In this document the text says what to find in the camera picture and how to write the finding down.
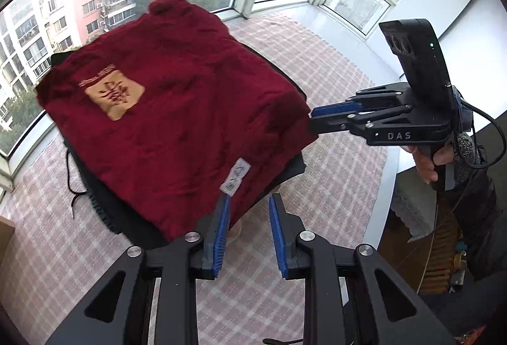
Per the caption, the dark red knit sweater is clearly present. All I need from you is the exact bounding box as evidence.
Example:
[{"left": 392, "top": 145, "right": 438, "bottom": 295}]
[{"left": 36, "top": 0, "right": 315, "bottom": 240}]

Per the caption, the person's right hand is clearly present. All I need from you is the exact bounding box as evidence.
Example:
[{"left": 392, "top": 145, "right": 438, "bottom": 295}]
[{"left": 401, "top": 145, "right": 455, "bottom": 185}]

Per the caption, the white lace cloth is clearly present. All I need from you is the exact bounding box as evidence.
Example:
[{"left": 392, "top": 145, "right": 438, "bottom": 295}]
[{"left": 390, "top": 183, "right": 437, "bottom": 242}]

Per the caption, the pink plaid tablecloth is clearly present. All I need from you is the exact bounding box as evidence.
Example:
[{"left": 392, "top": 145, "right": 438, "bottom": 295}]
[{"left": 1, "top": 14, "right": 387, "bottom": 344}]

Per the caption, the light oak wood panel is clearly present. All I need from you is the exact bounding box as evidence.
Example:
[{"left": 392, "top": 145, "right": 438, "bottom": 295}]
[{"left": 0, "top": 216, "right": 16, "bottom": 263}]

